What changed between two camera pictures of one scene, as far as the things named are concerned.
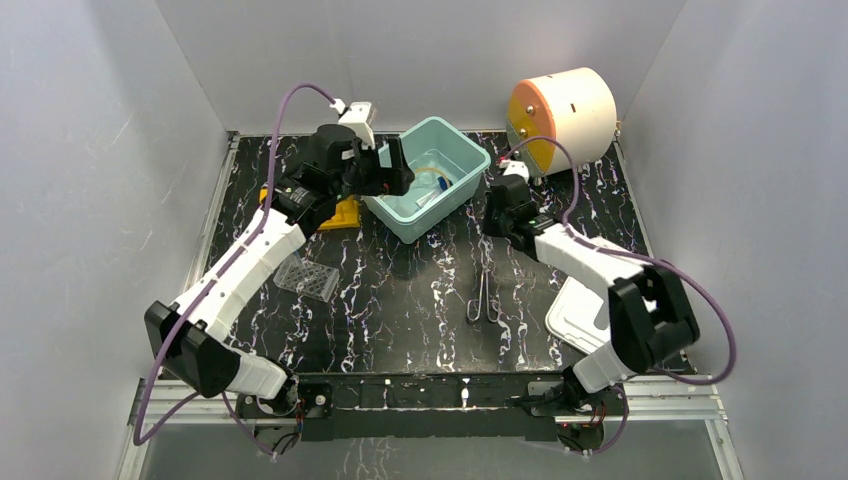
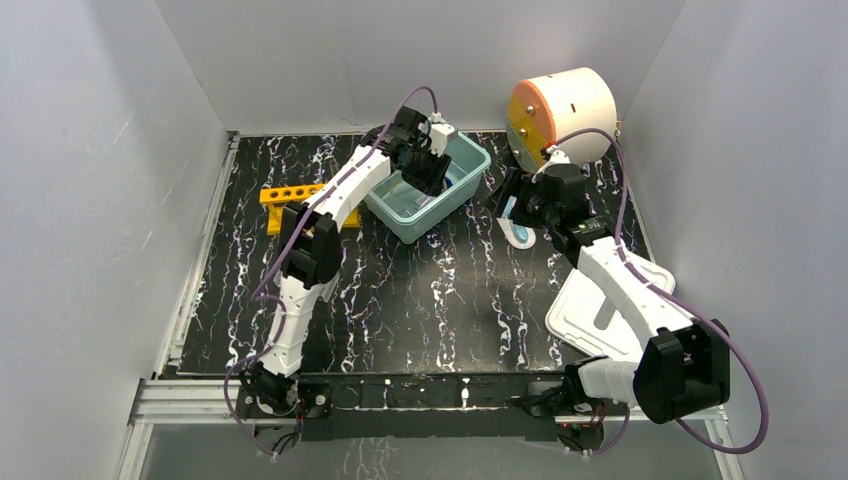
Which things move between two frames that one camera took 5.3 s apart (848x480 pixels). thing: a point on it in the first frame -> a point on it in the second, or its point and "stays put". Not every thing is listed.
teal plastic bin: [447, 169] stays put
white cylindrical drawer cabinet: [576, 106] stays put
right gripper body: [494, 223] -> [530, 208]
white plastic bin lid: [572, 314] stays put
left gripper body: [385, 168] -> [424, 176]
